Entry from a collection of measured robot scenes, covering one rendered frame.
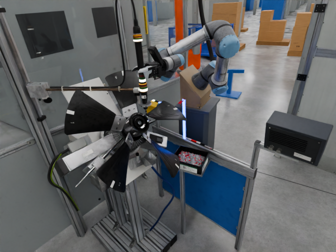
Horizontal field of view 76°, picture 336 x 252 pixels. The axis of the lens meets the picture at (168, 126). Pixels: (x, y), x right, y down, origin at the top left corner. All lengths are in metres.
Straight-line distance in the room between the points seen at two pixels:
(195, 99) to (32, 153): 1.27
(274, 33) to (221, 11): 2.39
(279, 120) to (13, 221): 1.90
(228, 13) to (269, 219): 7.68
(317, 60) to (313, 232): 1.57
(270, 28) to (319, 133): 9.15
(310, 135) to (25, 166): 1.75
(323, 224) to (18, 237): 2.53
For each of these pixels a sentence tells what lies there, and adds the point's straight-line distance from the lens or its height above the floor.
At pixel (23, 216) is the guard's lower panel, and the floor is 0.43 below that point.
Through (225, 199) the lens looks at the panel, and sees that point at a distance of 1.77.
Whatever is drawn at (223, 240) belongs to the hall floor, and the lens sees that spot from 2.12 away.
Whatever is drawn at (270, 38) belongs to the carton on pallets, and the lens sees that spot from 10.22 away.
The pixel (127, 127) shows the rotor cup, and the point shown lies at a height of 1.21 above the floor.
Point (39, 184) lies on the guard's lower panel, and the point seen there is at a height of 0.63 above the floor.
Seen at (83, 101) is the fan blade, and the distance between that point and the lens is 1.12.
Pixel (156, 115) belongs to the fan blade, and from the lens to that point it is 1.29.
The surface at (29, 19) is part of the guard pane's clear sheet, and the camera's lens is 1.65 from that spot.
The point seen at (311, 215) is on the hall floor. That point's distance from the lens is 2.53.
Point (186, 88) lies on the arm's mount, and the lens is 1.76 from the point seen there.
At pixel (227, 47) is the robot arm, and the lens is 1.31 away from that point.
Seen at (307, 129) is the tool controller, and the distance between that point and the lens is 1.18.
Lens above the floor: 1.78
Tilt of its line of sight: 30 degrees down
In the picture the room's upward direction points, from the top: 3 degrees counter-clockwise
